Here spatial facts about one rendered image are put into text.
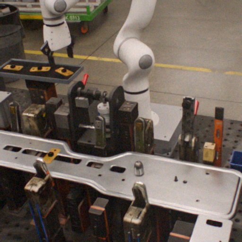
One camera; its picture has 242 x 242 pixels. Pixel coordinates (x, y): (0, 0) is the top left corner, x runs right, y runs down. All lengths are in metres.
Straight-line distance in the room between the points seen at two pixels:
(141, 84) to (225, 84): 2.24
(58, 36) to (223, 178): 0.81
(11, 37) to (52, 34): 2.70
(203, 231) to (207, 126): 1.01
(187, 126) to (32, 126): 0.62
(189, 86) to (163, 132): 2.08
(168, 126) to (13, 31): 2.64
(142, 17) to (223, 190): 0.81
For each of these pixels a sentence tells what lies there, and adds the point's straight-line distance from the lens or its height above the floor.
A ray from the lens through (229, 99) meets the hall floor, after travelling 3.77.
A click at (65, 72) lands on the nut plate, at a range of 1.72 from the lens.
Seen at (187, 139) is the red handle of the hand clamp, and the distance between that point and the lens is 1.41.
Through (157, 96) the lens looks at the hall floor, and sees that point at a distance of 3.83.
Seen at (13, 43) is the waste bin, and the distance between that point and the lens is 4.35.
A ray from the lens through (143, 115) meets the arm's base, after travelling 1.93.
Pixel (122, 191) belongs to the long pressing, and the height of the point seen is 1.00.
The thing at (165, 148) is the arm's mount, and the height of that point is 0.75.
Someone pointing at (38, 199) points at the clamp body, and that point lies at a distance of 1.35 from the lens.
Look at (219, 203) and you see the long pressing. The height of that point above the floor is 1.00.
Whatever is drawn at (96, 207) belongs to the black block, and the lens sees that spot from 1.30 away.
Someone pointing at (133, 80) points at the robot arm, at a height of 1.06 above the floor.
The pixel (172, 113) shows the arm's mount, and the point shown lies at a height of 0.80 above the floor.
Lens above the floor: 1.89
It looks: 33 degrees down
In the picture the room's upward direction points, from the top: 6 degrees counter-clockwise
